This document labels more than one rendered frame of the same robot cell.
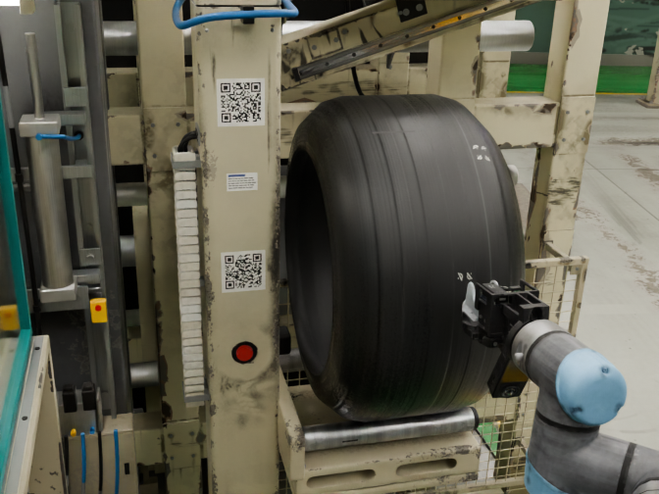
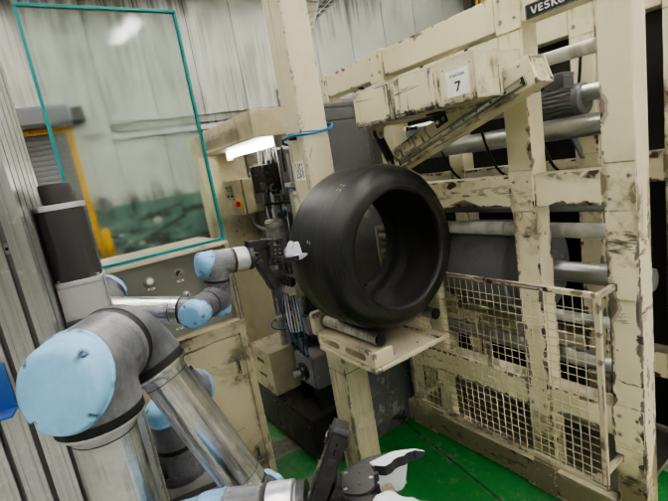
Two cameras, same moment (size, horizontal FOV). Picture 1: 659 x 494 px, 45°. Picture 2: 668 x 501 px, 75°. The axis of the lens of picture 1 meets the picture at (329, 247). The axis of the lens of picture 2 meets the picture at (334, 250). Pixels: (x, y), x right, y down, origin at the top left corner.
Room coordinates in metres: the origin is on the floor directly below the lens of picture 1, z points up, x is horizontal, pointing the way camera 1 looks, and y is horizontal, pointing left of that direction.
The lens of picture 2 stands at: (0.73, -1.60, 1.52)
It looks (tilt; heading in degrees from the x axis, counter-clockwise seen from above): 11 degrees down; 71
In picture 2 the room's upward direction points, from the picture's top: 10 degrees counter-clockwise
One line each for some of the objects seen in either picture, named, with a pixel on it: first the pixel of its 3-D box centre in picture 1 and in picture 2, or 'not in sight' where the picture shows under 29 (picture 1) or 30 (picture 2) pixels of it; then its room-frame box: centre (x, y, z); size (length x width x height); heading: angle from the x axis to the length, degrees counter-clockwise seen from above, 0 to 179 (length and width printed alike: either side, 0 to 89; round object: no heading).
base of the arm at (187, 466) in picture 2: not in sight; (179, 454); (0.59, -0.32, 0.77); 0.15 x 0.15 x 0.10
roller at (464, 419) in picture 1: (387, 428); (351, 329); (1.25, -0.12, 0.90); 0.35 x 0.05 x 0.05; 104
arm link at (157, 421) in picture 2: not in sight; (171, 417); (0.59, -0.32, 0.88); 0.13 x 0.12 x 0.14; 62
